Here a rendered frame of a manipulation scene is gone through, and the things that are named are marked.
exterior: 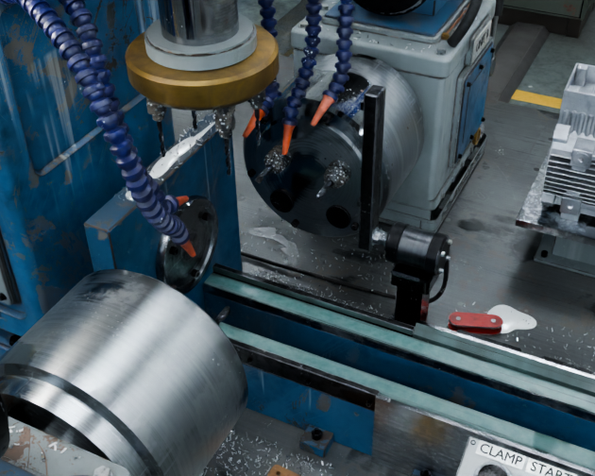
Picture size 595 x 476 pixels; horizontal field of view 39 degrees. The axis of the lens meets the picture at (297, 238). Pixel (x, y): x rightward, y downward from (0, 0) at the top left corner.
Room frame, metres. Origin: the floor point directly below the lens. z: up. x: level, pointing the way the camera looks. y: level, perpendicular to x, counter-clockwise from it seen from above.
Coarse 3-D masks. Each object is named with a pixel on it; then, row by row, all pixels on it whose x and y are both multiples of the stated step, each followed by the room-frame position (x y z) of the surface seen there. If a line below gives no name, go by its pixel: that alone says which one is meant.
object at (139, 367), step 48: (96, 288) 0.69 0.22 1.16; (144, 288) 0.68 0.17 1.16; (48, 336) 0.62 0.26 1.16; (96, 336) 0.61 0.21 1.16; (144, 336) 0.62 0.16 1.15; (192, 336) 0.64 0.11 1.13; (0, 384) 0.57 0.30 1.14; (48, 384) 0.56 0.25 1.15; (96, 384) 0.55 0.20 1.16; (144, 384) 0.57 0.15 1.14; (192, 384) 0.59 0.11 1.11; (240, 384) 0.64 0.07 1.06; (48, 432) 0.53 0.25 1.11; (96, 432) 0.51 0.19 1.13; (144, 432) 0.52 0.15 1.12; (192, 432) 0.56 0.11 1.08
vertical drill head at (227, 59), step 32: (160, 0) 0.89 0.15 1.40; (192, 0) 0.87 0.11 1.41; (224, 0) 0.88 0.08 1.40; (160, 32) 0.91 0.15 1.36; (192, 32) 0.87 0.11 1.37; (224, 32) 0.88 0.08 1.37; (256, 32) 0.91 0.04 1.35; (128, 64) 0.88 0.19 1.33; (160, 64) 0.87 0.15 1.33; (192, 64) 0.85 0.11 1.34; (224, 64) 0.86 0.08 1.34; (256, 64) 0.87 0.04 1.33; (160, 96) 0.84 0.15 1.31; (192, 96) 0.83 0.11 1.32; (224, 96) 0.83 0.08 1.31; (256, 96) 0.92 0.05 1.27; (160, 128) 0.90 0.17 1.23; (224, 128) 0.85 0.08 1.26; (256, 128) 0.93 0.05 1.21
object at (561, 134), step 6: (558, 126) 1.13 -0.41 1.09; (564, 126) 1.12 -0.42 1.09; (558, 132) 1.12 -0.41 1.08; (564, 132) 1.12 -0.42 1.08; (552, 138) 1.12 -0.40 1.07; (558, 138) 1.11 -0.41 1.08; (564, 138) 1.11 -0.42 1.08; (540, 198) 1.12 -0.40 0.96; (546, 198) 1.12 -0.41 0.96; (552, 198) 1.11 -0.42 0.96; (546, 204) 1.12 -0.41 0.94; (552, 204) 1.11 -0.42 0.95
